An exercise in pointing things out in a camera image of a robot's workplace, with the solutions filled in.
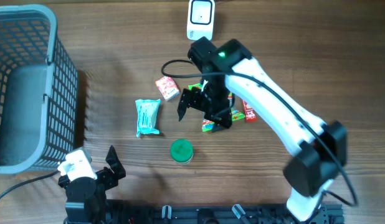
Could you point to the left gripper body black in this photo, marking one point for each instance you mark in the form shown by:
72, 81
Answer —
107, 179

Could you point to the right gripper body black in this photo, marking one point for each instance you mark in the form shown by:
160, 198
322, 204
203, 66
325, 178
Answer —
212, 102

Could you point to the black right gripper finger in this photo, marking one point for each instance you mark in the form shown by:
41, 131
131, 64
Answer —
184, 103
217, 127

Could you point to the Haribo gummy bag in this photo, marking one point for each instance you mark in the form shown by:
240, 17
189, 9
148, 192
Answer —
235, 113

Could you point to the small red white box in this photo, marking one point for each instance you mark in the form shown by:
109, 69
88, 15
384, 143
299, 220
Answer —
167, 87

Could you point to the teal white tissue pack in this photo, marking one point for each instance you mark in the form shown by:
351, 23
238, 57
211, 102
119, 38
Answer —
147, 111

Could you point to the red stick sachet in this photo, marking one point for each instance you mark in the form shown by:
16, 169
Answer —
249, 112

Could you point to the green lid jar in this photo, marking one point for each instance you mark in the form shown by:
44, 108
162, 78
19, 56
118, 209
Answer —
182, 151

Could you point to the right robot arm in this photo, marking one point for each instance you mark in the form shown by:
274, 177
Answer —
318, 149

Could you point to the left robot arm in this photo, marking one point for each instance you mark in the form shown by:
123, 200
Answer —
86, 189

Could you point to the white barcode scanner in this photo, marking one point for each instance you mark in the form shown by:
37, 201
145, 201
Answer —
200, 22

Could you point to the grey plastic mesh basket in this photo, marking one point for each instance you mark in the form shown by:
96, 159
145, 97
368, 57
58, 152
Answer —
38, 91

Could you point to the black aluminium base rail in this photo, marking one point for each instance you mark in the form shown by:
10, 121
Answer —
260, 214

